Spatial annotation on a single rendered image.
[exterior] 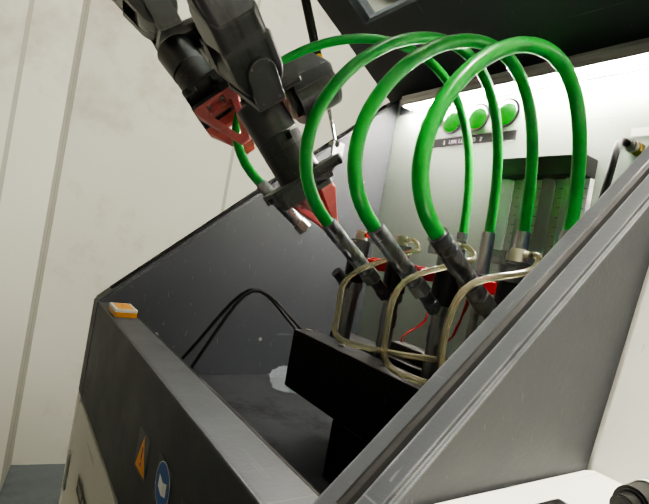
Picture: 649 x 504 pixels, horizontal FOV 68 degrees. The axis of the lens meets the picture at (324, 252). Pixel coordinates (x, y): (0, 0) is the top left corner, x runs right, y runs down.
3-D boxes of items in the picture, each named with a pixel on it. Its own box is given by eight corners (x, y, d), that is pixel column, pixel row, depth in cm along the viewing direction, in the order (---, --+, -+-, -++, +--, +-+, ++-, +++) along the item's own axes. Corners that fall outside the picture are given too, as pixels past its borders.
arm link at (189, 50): (157, 66, 75) (149, 38, 69) (196, 49, 77) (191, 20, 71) (181, 97, 73) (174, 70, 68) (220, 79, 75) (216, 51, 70)
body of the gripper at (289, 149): (348, 164, 60) (317, 111, 58) (281, 207, 57) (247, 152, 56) (329, 171, 66) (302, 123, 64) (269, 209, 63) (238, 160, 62)
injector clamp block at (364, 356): (274, 433, 67) (294, 326, 66) (332, 429, 72) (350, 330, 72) (470, 612, 38) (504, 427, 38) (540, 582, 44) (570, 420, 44)
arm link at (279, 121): (229, 111, 61) (235, 99, 55) (274, 85, 62) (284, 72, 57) (258, 158, 62) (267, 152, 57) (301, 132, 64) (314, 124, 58)
